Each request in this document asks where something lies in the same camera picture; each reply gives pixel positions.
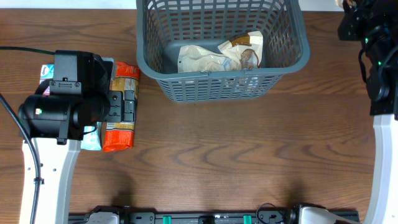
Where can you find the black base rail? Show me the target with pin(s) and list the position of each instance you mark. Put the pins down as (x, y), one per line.
(266, 213)

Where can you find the brown topped Pantree bag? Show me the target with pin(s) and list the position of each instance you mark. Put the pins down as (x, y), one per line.
(341, 3)

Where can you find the grey plastic basket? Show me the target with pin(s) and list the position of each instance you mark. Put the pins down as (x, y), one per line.
(163, 27)

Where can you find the plain beige snack bag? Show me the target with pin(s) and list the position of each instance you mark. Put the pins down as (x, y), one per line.
(193, 58)

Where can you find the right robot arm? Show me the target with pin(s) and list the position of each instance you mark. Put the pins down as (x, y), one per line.
(374, 25)

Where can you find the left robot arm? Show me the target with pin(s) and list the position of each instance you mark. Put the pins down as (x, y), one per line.
(80, 94)

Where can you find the small mint snack packet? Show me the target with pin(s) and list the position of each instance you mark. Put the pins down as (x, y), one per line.
(92, 138)

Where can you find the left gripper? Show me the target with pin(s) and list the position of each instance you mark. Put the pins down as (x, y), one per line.
(115, 114)

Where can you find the orange biscuit packet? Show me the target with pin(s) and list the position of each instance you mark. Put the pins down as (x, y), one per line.
(120, 136)

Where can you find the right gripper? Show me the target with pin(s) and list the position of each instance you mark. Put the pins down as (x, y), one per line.
(357, 16)

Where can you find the beige brown snack bag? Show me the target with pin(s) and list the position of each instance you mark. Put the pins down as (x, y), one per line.
(245, 50)

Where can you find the Kleenex tissue multipack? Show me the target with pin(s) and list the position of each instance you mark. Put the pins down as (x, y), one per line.
(46, 73)

